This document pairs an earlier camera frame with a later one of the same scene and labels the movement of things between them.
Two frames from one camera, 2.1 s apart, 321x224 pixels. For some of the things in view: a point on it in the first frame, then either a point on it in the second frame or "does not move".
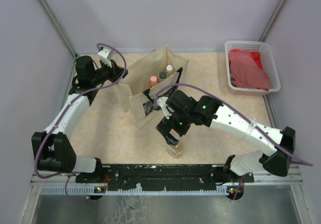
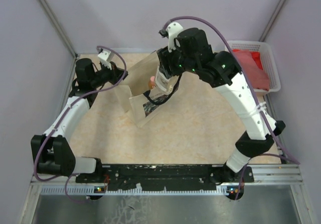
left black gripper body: [105, 73] does not move
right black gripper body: [179, 122] → [174, 64]
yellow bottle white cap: [175, 151] → [163, 85]
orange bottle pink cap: [153, 81] does not move
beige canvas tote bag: [150, 77] does not move
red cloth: [256, 56] does not move
